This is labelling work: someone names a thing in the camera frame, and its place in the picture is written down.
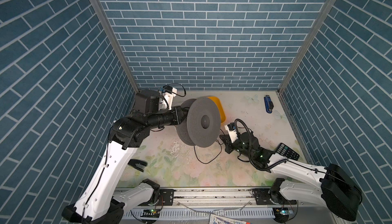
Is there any printed paper sheet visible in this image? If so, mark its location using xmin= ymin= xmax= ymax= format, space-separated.
xmin=209 ymin=214 xmax=250 ymax=224

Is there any black stapler on table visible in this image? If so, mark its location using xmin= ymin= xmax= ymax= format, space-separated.
xmin=128 ymin=159 xmax=148 ymax=173

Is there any yellow plastic tray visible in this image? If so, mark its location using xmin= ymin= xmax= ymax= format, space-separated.
xmin=208 ymin=96 xmax=226 ymax=124

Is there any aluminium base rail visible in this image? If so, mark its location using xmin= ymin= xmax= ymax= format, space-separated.
xmin=120 ymin=187 xmax=346 ymax=224

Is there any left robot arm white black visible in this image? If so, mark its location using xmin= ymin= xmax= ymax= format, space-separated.
xmin=62 ymin=83 xmax=188 ymax=224

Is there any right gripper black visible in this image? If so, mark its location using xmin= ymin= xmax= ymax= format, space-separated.
xmin=218 ymin=134 xmax=253 ymax=161

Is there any blue stapler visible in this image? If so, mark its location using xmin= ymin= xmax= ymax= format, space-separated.
xmin=264 ymin=95 xmax=274 ymax=113

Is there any left green circuit board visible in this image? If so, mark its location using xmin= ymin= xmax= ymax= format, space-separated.
xmin=140 ymin=209 xmax=161 ymax=219

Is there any green circuit board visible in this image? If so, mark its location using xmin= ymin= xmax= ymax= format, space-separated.
xmin=273 ymin=208 xmax=294 ymax=224
xmin=140 ymin=209 xmax=161 ymax=219

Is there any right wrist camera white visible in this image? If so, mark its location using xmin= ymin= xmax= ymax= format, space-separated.
xmin=224 ymin=123 xmax=238 ymax=143

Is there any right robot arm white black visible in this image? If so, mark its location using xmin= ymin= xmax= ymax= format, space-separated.
xmin=220 ymin=131 xmax=362 ymax=222

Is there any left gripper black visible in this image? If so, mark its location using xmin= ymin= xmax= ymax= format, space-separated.
xmin=146 ymin=105 xmax=190 ymax=131

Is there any right green circuit board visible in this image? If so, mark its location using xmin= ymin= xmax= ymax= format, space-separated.
xmin=273 ymin=208 xmax=294 ymax=224

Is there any black remote control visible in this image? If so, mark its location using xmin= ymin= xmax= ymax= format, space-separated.
xmin=275 ymin=143 xmax=300 ymax=161

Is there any grey cable spool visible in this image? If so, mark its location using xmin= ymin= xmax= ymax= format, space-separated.
xmin=176 ymin=96 xmax=221 ymax=148

